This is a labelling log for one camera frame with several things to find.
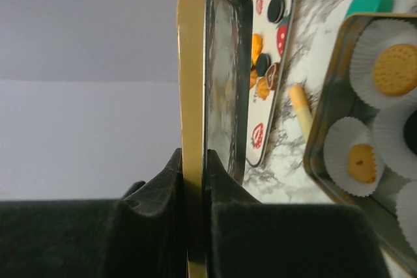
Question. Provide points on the tan sandwich cookie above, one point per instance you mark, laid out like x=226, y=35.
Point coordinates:
x=394, y=73

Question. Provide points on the strawberry pattern white tray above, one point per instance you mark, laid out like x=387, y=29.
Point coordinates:
x=261, y=112

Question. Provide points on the green grey eraser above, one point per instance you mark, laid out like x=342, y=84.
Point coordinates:
x=369, y=6

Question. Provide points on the gold cookie tin box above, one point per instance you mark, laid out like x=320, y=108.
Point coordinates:
x=338, y=100

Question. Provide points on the black sandwich cookie bottom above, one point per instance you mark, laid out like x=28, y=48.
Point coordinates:
x=409, y=133

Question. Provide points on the black sandwich cookie middle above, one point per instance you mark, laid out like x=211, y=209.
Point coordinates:
x=262, y=64

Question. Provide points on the yellow glue stick tube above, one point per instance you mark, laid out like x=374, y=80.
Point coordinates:
x=301, y=106

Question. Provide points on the orange round cookie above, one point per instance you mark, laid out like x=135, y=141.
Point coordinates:
x=361, y=163

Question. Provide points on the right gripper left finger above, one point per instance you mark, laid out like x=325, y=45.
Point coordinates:
x=139, y=235

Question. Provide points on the black sandwich cookie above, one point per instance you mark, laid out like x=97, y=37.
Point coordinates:
x=276, y=9
x=409, y=133
x=262, y=64

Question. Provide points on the heart chocolate cookie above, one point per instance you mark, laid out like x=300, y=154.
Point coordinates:
x=271, y=76

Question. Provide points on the orange cookie top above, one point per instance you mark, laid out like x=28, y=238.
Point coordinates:
x=257, y=46

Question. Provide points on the white paper cup bottom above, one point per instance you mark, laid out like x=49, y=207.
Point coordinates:
x=406, y=212

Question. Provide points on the white paper cup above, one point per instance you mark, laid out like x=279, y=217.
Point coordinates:
x=406, y=212
x=342, y=135
x=388, y=133
x=378, y=36

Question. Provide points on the silver tin lid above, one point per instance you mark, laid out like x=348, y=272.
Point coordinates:
x=213, y=42

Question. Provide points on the white paper cup top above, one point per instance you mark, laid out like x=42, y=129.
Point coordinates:
x=378, y=36

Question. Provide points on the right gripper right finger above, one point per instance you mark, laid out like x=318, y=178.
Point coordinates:
x=252, y=239

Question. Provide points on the yellow swirl butter cookie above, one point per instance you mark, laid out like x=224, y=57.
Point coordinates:
x=262, y=88

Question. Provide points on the black sandwich cookie far right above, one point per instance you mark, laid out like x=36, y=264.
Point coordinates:
x=276, y=9

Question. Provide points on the white paper cup left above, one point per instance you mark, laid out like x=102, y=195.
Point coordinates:
x=342, y=135

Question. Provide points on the white paper cup centre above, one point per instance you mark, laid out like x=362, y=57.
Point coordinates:
x=388, y=133

